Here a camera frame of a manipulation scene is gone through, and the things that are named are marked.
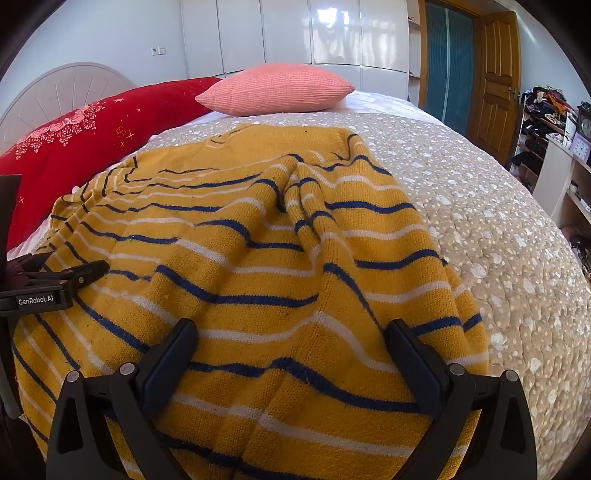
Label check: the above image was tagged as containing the beige dotted bedspread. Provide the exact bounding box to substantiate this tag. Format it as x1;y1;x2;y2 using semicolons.
8;111;591;480

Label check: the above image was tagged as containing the purple alarm clock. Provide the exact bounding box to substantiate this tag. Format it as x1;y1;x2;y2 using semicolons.
570;134;591;163

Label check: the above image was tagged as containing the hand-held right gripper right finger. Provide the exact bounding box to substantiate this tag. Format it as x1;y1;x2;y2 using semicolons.
385;318;539;480

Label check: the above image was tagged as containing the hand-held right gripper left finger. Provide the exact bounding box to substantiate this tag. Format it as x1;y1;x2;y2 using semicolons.
46;318;199;480

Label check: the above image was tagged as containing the yellow striped knit sweater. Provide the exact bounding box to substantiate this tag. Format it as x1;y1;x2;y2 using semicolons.
11;124;490;480

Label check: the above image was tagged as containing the shelf with clothes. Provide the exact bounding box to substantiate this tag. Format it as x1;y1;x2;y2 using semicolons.
509;84;581;195

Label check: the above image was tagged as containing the wooden door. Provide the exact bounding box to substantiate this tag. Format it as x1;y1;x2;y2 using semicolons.
467;11;523;168

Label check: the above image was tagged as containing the white bed headboard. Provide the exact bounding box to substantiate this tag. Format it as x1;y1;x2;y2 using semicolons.
0;62;139;155

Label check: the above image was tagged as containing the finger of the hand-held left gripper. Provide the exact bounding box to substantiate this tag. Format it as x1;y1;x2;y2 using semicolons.
44;259;110;297

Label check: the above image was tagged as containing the pink ribbed pillow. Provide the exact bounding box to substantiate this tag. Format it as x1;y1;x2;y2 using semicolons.
195;64;356;116

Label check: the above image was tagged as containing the red embroidered pillow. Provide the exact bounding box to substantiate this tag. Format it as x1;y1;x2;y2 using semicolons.
0;76;223;251

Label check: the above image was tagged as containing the white glossy wardrobe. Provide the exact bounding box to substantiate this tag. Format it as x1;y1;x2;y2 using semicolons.
179;0;422;95

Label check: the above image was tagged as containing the white bed sheet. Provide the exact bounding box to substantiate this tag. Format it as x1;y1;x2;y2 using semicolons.
330;89;437;118

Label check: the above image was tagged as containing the teal curtain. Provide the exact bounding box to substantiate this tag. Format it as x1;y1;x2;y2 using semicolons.
424;0;482;136

